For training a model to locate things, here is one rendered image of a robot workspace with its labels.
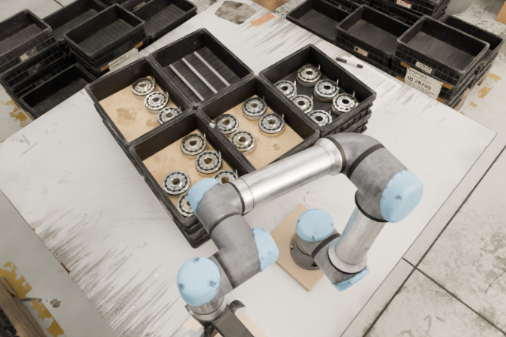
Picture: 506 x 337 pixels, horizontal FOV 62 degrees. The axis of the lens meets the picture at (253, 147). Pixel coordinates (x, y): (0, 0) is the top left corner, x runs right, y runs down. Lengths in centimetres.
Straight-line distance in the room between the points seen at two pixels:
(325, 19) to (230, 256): 252
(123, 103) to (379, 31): 171
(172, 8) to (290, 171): 235
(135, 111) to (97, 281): 70
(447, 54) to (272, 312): 178
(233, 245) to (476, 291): 182
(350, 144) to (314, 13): 224
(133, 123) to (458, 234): 178
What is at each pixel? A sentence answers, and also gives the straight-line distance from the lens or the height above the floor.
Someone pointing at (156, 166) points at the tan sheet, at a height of 83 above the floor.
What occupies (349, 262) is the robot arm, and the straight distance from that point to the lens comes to 127.
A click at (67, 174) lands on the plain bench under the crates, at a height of 70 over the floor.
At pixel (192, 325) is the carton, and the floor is 112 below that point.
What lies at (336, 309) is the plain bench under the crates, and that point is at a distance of 154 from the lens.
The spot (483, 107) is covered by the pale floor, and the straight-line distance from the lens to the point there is 318.
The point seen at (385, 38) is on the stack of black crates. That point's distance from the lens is 287.
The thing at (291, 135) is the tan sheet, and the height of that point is 83.
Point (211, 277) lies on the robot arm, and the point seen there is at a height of 145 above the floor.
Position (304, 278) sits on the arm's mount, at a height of 73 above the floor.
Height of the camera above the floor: 217
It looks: 54 degrees down
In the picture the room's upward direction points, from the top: 5 degrees counter-clockwise
